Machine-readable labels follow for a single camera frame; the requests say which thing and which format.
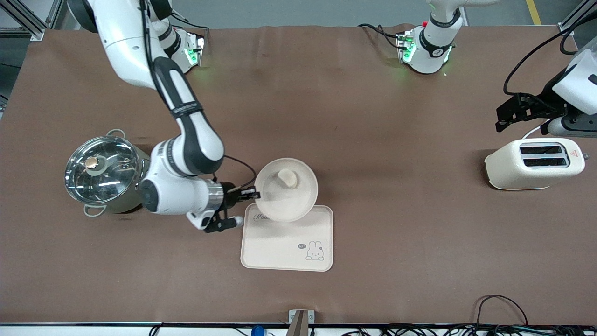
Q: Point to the grey metal camera bracket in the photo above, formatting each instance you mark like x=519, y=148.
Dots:
x=301, y=322

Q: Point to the brown table mat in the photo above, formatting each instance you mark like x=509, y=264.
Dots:
x=373, y=116

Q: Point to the aluminium frame profile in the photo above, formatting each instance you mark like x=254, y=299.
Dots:
x=32, y=25
x=576, y=16

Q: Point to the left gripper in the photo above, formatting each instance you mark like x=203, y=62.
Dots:
x=542, y=103

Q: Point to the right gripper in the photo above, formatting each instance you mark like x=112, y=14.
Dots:
x=230, y=196

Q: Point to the blue round knob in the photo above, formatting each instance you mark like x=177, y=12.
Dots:
x=257, y=331

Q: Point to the glass pot lid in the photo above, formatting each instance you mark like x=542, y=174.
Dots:
x=107, y=177

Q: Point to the cream two-slot toaster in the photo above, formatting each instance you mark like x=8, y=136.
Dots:
x=508, y=168

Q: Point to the small white steamed bun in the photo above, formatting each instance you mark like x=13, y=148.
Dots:
x=288, y=178

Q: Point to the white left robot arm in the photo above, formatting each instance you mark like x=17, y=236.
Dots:
x=431, y=46

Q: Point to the beige rabbit print tray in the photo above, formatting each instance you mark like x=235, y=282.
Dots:
x=280, y=247

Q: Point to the round beige plate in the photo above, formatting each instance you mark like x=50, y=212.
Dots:
x=289, y=205

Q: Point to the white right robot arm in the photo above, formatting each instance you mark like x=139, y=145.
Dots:
x=177, y=196

